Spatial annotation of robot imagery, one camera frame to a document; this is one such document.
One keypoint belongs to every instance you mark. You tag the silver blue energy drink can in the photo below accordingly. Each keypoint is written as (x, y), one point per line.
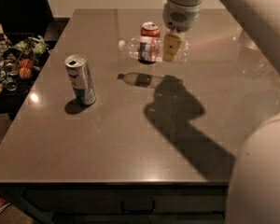
(80, 76)

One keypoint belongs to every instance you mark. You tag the black wire snack basket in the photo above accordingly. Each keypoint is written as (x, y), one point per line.
(22, 57)

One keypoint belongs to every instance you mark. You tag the red coke can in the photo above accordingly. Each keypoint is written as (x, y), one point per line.
(150, 28)

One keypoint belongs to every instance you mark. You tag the dark cabinet drawer with handle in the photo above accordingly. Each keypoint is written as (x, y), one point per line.
(129, 200)

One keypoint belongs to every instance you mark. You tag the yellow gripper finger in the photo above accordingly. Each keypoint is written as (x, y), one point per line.
(171, 46)

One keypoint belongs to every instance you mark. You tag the clear plastic water bottle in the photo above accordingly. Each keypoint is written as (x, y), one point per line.
(148, 49)

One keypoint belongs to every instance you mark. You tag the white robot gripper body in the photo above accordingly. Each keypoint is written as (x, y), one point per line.
(181, 17)

